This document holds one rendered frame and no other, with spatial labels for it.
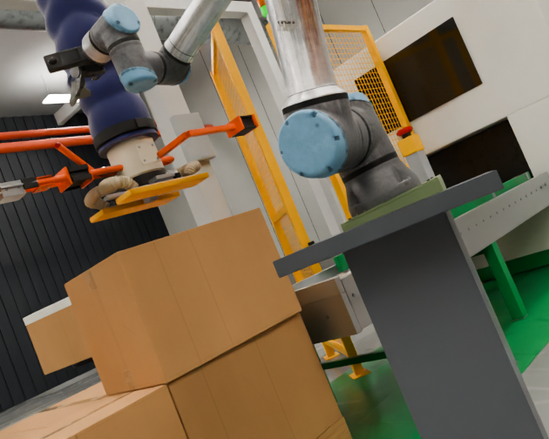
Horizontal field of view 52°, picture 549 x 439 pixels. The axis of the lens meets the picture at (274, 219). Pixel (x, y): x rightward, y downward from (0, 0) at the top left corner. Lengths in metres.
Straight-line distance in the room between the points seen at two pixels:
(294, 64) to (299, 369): 1.12
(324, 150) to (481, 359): 0.58
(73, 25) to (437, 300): 1.49
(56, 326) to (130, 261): 2.27
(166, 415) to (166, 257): 0.45
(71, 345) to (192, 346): 2.20
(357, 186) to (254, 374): 0.78
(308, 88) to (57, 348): 3.04
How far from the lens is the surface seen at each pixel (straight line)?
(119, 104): 2.04
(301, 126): 1.21
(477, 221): 2.99
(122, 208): 2.04
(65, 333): 3.89
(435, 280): 1.33
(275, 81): 5.77
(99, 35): 1.63
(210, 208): 3.44
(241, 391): 1.85
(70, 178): 1.89
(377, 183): 1.36
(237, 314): 1.86
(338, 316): 2.06
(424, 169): 2.37
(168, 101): 3.60
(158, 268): 1.74
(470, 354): 1.36
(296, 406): 1.99
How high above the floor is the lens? 0.76
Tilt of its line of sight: 4 degrees up
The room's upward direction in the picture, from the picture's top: 23 degrees counter-clockwise
